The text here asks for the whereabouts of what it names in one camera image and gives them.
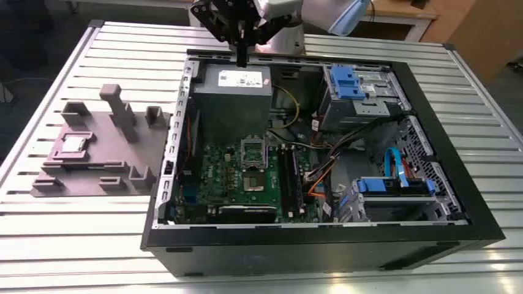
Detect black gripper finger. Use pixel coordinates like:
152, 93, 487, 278
189, 0, 244, 68
241, 15, 296, 68

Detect silver CPU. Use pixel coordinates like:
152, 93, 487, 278
60, 137, 88, 153

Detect CPU socket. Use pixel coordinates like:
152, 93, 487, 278
241, 168, 267, 193

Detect large blue drive latch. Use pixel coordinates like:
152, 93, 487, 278
331, 66, 361, 89

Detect small blue drive latch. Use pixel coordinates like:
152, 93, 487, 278
337, 85, 368, 101

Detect grey power supply unit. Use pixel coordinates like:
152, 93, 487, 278
191, 63, 273, 146

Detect metal drive cage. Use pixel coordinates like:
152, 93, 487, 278
317, 63, 412, 133

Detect metal socket cover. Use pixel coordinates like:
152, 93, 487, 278
240, 137, 269, 171

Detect green motherboard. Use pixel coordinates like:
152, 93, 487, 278
168, 134, 324, 224

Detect black RAM slot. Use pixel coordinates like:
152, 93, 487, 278
285, 145, 300, 216
281, 145, 296, 216
277, 145, 292, 216

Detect grey parts rack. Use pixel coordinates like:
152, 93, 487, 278
28, 84, 172, 198

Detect wooden cabinet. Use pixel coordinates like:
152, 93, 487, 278
420, 0, 523, 88

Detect blue disk carrier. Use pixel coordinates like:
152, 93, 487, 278
355, 178, 437, 197

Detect black graphics card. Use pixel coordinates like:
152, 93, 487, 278
205, 203, 279, 225

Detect metal disk bay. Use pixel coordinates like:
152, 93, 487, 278
349, 176, 452, 223

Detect black PC case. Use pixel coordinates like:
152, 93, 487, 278
140, 48, 507, 278

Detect yellow wire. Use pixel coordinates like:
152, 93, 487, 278
267, 84, 301, 132

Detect black cable bundle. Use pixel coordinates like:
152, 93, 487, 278
321, 113, 413, 154

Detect wire bundle with white plug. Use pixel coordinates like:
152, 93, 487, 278
304, 153, 340, 182

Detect blue wire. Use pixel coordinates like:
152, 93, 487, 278
383, 146, 409, 188

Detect orange wires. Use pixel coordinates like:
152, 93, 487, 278
304, 179, 329, 199

